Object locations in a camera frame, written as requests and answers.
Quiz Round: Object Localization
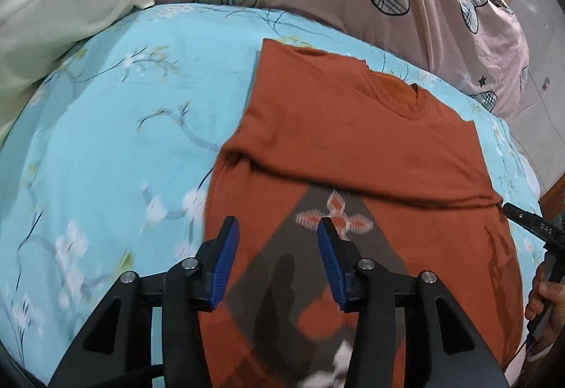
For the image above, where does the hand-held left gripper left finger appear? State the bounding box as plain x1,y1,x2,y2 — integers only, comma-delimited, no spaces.
50,216,240,388

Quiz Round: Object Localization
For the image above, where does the black cable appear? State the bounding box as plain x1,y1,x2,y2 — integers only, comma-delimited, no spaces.
501,337,533,384

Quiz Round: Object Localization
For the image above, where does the white pillow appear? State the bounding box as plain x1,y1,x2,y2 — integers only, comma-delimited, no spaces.
0,0,155,137

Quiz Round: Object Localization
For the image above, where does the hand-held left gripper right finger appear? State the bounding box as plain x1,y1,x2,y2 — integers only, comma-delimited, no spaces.
318,217,522,388

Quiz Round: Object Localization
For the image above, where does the orange knit sweater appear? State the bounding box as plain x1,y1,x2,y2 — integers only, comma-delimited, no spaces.
196,38,518,388

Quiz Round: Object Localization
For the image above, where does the person's right hand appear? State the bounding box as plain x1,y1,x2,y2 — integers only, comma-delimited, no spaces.
524,258,565,353

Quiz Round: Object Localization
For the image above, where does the light blue floral bed sheet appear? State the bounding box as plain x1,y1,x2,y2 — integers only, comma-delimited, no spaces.
0,3,545,388

